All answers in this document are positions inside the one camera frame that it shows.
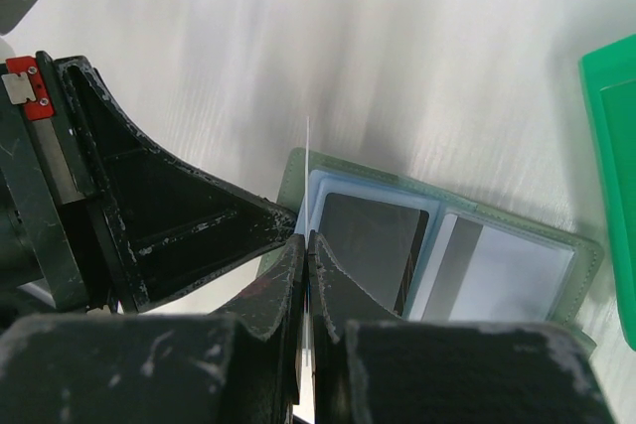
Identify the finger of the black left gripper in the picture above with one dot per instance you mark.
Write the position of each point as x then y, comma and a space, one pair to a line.
166, 228

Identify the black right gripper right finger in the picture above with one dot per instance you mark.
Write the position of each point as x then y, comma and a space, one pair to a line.
370, 366

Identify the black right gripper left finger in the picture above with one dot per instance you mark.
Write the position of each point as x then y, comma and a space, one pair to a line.
236, 365

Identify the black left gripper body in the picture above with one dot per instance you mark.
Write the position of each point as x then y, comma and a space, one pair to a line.
56, 250

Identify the white card edge-on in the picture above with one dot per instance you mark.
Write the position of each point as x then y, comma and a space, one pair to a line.
307, 231

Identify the sage green leather card holder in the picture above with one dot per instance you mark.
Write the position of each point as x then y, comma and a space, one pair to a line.
329, 174

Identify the dark grey chip card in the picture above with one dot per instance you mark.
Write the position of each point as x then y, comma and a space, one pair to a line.
377, 244

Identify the green plastic card bin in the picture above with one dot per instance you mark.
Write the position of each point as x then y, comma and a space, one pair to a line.
607, 78

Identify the white striped card in holder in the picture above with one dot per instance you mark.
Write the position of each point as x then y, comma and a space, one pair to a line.
479, 271

